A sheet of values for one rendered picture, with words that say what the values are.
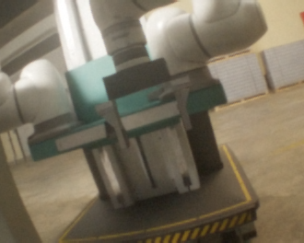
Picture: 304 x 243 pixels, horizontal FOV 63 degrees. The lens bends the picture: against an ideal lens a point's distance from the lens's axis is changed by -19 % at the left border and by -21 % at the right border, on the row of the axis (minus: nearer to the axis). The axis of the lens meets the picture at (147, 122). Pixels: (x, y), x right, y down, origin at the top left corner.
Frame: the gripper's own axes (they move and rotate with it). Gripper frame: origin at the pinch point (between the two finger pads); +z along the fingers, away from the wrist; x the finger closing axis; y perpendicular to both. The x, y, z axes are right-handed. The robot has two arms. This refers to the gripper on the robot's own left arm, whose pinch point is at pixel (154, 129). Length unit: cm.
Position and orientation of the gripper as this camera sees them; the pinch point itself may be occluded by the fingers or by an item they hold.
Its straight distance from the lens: 61.7
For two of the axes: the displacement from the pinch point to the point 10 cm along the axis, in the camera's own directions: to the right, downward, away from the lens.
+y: -1.4, 1.2, -9.8
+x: 9.4, -2.9, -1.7
